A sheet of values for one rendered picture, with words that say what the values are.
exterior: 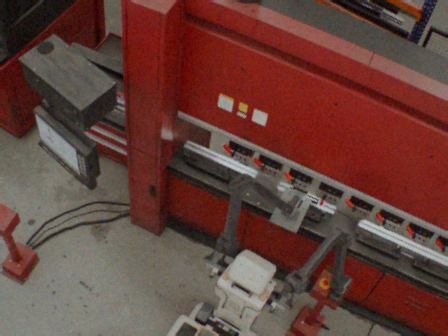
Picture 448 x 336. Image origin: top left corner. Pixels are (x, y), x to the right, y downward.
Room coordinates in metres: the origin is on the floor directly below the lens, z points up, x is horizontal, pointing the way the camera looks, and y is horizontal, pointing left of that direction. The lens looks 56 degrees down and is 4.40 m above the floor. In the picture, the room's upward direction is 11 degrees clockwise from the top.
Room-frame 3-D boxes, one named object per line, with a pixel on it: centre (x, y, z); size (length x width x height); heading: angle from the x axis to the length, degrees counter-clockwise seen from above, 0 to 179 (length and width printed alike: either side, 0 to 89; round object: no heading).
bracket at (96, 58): (2.28, 0.86, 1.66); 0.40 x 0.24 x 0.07; 74
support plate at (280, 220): (2.03, -0.42, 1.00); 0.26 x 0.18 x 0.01; 164
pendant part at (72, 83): (2.03, 0.90, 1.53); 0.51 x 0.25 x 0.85; 59
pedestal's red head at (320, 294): (1.67, -0.77, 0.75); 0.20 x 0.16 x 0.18; 66
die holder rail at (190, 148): (2.33, 0.06, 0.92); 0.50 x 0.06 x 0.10; 74
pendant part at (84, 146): (1.93, 0.90, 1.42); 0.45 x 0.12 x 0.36; 59
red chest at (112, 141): (2.93, 0.87, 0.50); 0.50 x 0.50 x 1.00; 74
